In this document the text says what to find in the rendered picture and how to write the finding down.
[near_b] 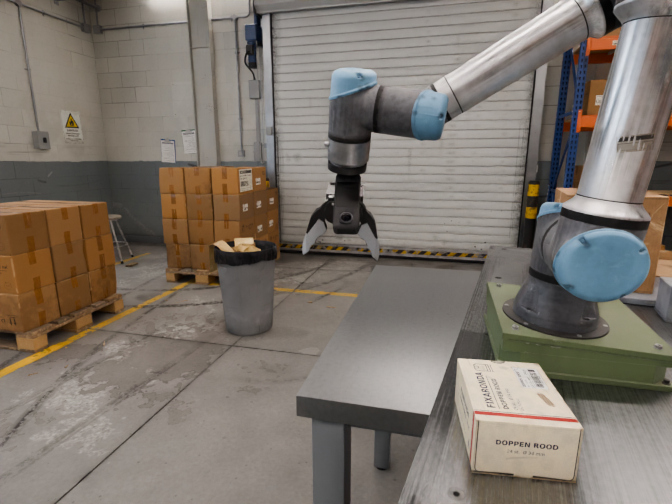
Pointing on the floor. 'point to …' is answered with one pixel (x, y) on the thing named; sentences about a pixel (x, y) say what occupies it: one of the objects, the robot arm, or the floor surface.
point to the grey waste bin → (247, 297)
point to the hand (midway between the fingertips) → (339, 260)
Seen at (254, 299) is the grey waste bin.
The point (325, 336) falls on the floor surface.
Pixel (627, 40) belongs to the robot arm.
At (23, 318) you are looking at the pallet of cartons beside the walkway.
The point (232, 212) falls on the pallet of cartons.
